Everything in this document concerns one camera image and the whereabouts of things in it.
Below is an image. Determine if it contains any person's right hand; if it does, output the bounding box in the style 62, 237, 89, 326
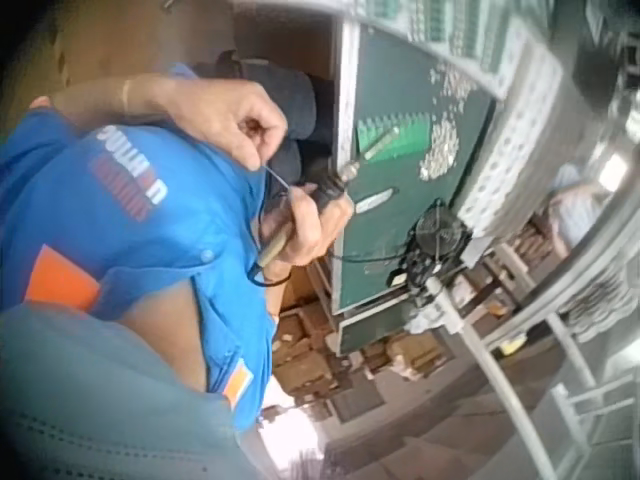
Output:
259, 185, 355, 268

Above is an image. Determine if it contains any person's left hand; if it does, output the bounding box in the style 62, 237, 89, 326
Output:
197, 81, 290, 170

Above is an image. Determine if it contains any black handled soldering iron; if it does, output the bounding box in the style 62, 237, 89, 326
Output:
254, 163, 360, 267

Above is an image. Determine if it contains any thin grey solder wire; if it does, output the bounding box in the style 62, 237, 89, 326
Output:
261, 165, 293, 195

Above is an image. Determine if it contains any grey oval metal tool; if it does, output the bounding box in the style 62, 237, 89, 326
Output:
356, 187, 397, 212

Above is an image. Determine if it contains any green table mat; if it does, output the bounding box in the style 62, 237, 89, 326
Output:
332, 22, 500, 315

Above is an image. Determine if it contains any grey metal rod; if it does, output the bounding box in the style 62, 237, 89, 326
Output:
363, 125, 402, 162

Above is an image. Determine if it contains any small black fan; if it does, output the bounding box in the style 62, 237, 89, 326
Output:
388, 198, 475, 302

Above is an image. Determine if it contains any green toothed part holder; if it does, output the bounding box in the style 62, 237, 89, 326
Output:
354, 110, 435, 165

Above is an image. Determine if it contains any heap of brown cartons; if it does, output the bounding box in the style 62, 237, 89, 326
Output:
272, 267, 454, 414

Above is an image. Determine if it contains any white plastic pipe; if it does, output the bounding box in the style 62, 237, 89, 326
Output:
423, 276, 560, 480

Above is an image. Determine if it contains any white metal rack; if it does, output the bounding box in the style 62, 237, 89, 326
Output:
492, 239, 640, 454

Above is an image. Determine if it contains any black fan cable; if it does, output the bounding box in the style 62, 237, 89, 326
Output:
327, 251, 417, 265

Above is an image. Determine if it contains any black soldering iron cable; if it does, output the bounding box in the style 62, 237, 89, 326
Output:
246, 189, 297, 289

